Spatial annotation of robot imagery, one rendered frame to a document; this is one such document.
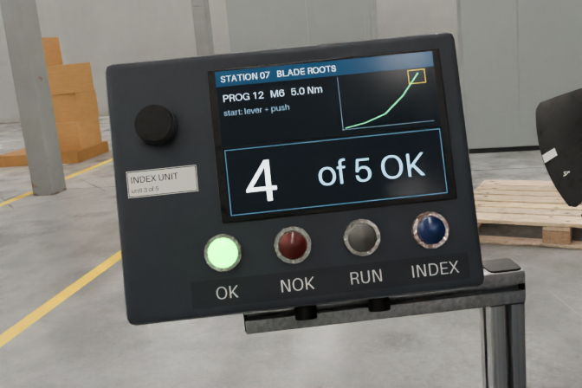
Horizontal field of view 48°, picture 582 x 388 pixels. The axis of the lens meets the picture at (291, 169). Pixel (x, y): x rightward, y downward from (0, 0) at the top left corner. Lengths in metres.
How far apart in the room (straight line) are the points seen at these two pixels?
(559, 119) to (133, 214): 1.00
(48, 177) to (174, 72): 6.27
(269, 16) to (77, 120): 2.77
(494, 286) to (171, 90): 0.31
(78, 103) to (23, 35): 2.26
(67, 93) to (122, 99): 8.26
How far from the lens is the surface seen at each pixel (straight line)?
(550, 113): 1.36
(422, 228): 0.47
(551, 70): 6.62
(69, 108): 8.75
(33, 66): 6.65
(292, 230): 0.47
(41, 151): 6.72
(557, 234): 3.89
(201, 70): 0.48
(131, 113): 0.48
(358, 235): 0.46
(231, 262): 0.46
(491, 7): 6.55
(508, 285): 0.59
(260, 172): 0.47
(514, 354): 0.61
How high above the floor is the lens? 1.26
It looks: 11 degrees down
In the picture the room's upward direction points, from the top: 5 degrees counter-clockwise
